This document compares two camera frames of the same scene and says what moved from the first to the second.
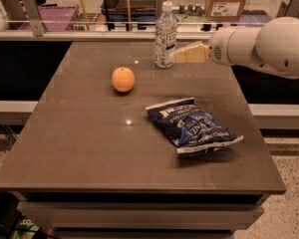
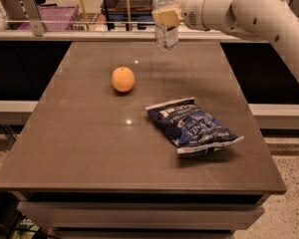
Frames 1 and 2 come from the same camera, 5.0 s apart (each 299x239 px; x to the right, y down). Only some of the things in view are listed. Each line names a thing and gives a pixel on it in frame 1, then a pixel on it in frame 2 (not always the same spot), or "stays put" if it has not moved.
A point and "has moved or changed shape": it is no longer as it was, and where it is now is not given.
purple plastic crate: (54, 18) stays put
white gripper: (217, 50) to (191, 11)
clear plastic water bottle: (165, 34) has moved or changed shape
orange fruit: (123, 79) stays put
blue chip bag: (189, 127) stays put
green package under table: (25, 223) stays put
